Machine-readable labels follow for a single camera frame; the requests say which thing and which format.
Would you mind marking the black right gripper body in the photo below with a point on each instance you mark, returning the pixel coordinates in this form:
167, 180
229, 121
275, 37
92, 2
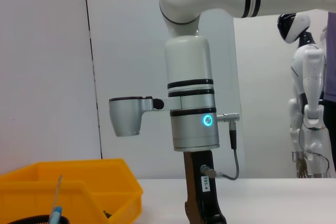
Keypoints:
202, 192

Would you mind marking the clear plastic ruler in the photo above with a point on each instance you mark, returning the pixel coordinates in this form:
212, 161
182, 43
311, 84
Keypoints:
57, 190

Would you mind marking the black mesh pen holder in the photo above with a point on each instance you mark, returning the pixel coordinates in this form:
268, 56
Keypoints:
34, 220

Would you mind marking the yellow plastic bin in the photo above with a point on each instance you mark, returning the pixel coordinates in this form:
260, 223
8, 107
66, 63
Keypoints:
92, 187

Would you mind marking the white humanoid robot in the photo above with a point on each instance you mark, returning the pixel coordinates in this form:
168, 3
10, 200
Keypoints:
309, 77

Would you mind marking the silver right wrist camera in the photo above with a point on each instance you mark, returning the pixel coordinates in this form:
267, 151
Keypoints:
128, 115

